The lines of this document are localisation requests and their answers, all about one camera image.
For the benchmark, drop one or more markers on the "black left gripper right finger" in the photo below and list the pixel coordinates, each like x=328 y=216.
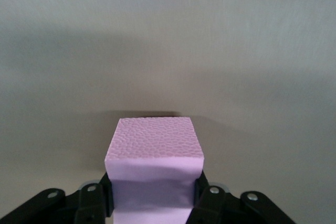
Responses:
x=212 y=205

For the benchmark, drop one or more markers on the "pink foam cube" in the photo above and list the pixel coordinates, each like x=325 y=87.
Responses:
x=155 y=150

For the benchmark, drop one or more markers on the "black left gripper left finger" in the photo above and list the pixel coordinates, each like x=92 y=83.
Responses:
x=89 y=203

